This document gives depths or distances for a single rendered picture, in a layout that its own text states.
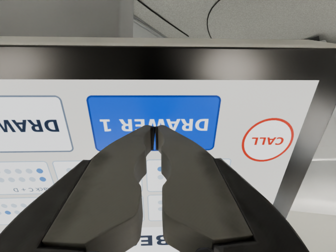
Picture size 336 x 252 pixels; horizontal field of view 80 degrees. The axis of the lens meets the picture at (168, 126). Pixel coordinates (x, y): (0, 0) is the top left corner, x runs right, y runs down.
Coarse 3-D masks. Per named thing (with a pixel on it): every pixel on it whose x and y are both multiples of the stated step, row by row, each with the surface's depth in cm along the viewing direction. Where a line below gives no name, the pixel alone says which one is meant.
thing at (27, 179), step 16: (0, 160) 16; (16, 160) 16; (32, 160) 16; (48, 160) 16; (64, 160) 16; (80, 160) 16; (160, 160) 17; (224, 160) 17; (0, 176) 17; (16, 176) 17; (32, 176) 17; (48, 176) 17; (144, 176) 17; (160, 176) 17; (0, 192) 18; (16, 192) 18; (32, 192) 18; (144, 192) 18; (160, 192) 18; (0, 208) 18; (16, 208) 19; (144, 208) 19; (160, 208) 19; (0, 224) 19
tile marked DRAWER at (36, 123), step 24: (0, 96) 14; (24, 96) 14; (48, 96) 14; (0, 120) 14; (24, 120) 14; (48, 120) 14; (0, 144) 15; (24, 144) 15; (48, 144) 15; (72, 144) 16
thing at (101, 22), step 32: (0, 0) 25; (32, 0) 25; (64, 0) 25; (96, 0) 26; (128, 0) 33; (0, 32) 24; (32, 32) 24; (64, 32) 24; (96, 32) 25; (128, 32) 32
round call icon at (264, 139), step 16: (256, 128) 15; (272, 128) 16; (288, 128) 16; (240, 144) 16; (256, 144) 16; (272, 144) 16; (288, 144) 16; (240, 160) 17; (256, 160) 17; (272, 160) 17
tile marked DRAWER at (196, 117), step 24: (96, 96) 14; (120, 96) 14; (144, 96) 14; (168, 96) 14; (192, 96) 14; (216, 96) 14; (96, 120) 15; (120, 120) 15; (144, 120) 15; (168, 120) 15; (192, 120) 15; (216, 120) 15; (96, 144) 16
